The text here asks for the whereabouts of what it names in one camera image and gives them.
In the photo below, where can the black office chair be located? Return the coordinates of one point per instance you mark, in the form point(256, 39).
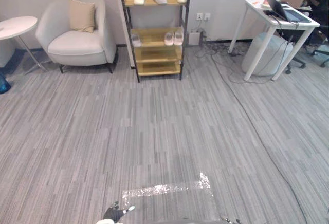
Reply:
point(312, 41)

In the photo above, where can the round white side table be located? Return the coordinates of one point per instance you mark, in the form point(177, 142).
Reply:
point(16, 27)

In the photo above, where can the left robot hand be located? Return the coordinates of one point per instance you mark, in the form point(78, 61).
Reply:
point(113, 213)

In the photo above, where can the black laptop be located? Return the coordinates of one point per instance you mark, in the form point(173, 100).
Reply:
point(286, 10)

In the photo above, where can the pink slipper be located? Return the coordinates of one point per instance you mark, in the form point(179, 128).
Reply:
point(178, 37)
point(169, 38)

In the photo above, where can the white rectangular desk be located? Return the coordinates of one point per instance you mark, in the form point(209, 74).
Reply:
point(276, 26)

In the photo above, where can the black and wood shoe rack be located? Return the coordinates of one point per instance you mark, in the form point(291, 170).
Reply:
point(156, 30)

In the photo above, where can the white box on floor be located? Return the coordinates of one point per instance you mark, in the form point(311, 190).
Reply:
point(194, 38)

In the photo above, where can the black device on desk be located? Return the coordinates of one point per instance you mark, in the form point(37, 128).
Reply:
point(271, 13)

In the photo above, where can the white upholstered armchair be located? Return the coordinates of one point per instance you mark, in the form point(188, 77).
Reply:
point(77, 46)

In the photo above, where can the white wall socket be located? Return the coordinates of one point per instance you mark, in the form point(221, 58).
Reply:
point(199, 16)
point(207, 16)

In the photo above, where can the blue glass vase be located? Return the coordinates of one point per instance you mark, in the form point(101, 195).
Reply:
point(3, 84)

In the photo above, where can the clear floor tape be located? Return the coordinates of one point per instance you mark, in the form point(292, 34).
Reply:
point(167, 190)

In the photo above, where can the beige cushion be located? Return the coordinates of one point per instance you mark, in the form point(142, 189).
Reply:
point(81, 15)

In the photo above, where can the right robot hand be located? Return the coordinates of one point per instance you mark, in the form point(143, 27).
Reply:
point(229, 220)

